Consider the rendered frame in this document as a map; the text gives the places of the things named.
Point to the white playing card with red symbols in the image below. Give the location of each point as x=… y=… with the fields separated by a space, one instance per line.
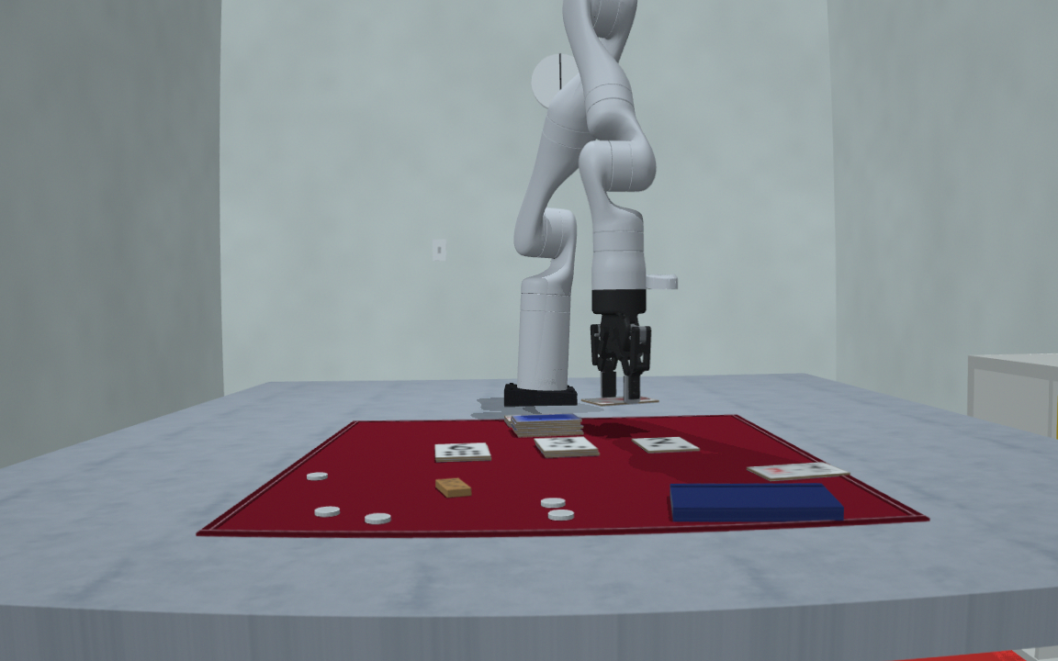
x=614 y=401

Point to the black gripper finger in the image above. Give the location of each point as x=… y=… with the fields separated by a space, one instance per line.
x=640 y=344
x=606 y=363

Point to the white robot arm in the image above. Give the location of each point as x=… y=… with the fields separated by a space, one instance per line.
x=620 y=160

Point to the blue playing card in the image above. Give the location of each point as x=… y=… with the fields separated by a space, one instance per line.
x=546 y=418

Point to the dark red play mat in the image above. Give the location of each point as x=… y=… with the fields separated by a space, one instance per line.
x=390 y=467
x=211 y=528

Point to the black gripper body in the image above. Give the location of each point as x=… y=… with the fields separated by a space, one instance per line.
x=624 y=306

